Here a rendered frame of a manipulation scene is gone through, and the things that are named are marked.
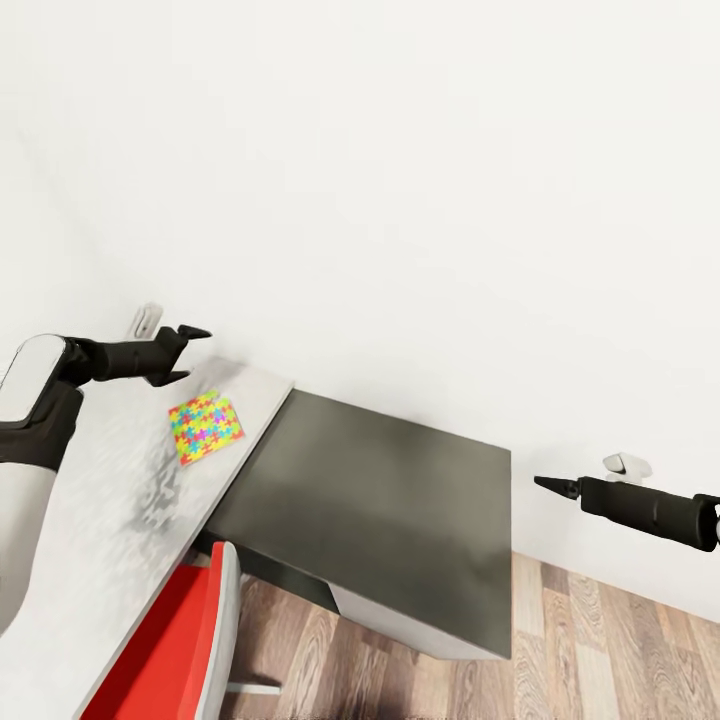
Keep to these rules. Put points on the swivel chair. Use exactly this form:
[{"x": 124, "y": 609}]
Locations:
[{"x": 177, "y": 664}]

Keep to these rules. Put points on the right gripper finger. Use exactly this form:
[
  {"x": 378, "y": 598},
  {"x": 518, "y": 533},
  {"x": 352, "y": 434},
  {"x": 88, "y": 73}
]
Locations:
[{"x": 571, "y": 489}]

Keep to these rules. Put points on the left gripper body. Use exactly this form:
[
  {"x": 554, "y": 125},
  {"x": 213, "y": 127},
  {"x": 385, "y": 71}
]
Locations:
[{"x": 156, "y": 358}]

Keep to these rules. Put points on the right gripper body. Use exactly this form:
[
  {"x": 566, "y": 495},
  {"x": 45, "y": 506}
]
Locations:
[{"x": 623, "y": 503}]

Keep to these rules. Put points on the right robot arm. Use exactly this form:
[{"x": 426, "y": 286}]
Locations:
[{"x": 623, "y": 499}]

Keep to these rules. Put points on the jigsaw puzzle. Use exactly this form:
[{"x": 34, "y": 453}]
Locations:
[{"x": 201, "y": 427}]

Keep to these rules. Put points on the desk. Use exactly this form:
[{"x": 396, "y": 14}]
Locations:
[{"x": 399, "y": 527}]

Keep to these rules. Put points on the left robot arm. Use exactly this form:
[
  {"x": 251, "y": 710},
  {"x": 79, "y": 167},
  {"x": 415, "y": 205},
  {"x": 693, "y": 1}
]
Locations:
[{"x": 39, "y": 405}]

